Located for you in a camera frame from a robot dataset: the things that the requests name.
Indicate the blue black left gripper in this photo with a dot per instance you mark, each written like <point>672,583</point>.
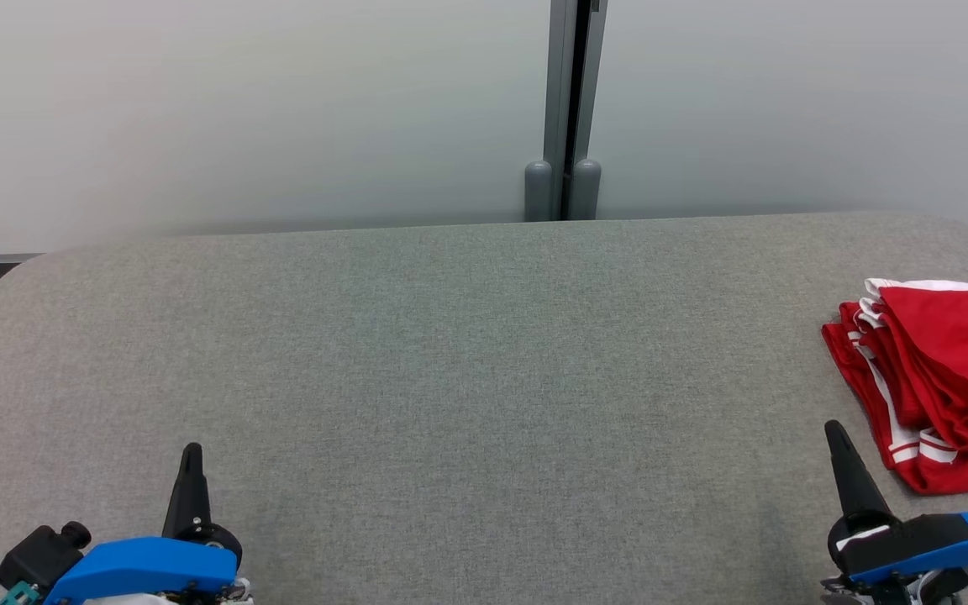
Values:
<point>148,567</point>

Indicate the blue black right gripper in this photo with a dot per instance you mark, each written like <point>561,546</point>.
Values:
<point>912,546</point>

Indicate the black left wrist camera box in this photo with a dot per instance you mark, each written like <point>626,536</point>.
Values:
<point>39,555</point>

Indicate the grey cylinder bumper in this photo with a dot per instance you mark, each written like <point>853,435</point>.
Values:
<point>586,190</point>
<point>538,192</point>

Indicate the red shirt white striped trim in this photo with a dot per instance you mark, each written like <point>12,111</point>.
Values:
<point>942,477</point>

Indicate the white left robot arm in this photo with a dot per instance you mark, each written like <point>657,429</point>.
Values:
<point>135,600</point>

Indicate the red shorts white side band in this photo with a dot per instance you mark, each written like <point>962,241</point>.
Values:
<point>954,361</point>

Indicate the grey upholstered fabric bench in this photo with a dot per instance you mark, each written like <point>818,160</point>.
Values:
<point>450,378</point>

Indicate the grey partition post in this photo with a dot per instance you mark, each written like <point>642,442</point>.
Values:
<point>568,84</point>

